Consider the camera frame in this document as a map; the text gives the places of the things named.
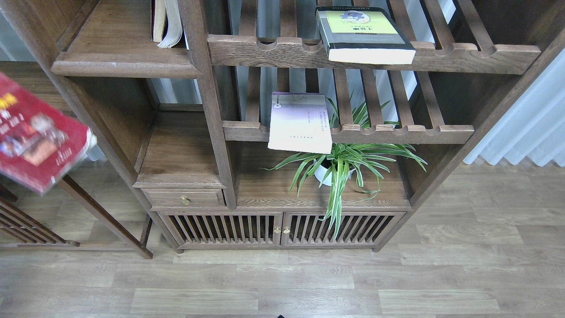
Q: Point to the red book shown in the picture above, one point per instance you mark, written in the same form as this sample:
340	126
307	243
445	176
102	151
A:
38	143

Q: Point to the upright books on shelf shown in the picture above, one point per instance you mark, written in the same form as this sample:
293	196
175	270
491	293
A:
166	24

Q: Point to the white plant pot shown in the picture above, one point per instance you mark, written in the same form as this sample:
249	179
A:
323	172

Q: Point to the pale purple book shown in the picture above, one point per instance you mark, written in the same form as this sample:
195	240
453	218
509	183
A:
299	122

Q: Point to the green spider plant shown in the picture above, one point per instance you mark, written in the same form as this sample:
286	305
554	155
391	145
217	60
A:
370	156

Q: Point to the dark wooden bookshelf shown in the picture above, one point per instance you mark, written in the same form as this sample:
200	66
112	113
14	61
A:
182	121

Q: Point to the brass cabinet door knobs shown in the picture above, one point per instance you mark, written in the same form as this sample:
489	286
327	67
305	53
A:
284	230

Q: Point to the brass drawer knob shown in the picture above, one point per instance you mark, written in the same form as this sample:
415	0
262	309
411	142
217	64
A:
185	200

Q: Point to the white curtain right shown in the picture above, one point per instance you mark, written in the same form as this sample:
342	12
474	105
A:
534	127

